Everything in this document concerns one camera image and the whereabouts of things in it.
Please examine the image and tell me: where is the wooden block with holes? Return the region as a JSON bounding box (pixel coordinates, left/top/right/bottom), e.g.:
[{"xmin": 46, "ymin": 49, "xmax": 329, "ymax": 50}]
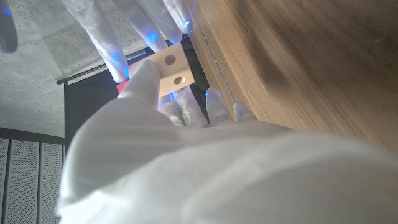
[{"xmin": 127, "ymin": 42, "xmax": 196, "ymax": 98}]

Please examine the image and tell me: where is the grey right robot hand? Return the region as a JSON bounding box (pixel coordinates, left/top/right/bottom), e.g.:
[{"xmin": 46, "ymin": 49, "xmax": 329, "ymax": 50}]
[{"xmin": 0, "ymin": 0, "xmax": 194, "ymax": 84}]

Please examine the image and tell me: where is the red-headed wooden screw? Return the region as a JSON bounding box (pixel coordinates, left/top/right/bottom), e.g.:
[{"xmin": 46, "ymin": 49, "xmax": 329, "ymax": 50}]
[{"xmin": 116, "ymin": 79, "xmax": 130, "ymax": 94}]

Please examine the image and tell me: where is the black backdrop stand pole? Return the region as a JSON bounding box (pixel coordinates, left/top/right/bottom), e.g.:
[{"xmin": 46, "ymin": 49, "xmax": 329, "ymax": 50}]
[{"xmin": 55, "ymin": 33, "xmax": 191, "ymax": 85}]

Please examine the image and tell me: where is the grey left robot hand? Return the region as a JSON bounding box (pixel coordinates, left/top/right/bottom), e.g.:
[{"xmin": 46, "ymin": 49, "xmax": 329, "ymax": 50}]
[{"xmin": 55, "ymin": 59, "xmax": 398, "ymax": 224}]

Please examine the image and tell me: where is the grey perforated panel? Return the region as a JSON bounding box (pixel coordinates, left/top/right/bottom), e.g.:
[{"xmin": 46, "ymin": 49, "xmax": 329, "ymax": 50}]
[{"xmin": 0, "ymin": 137, "xmax": 65, "ymax": 224}]

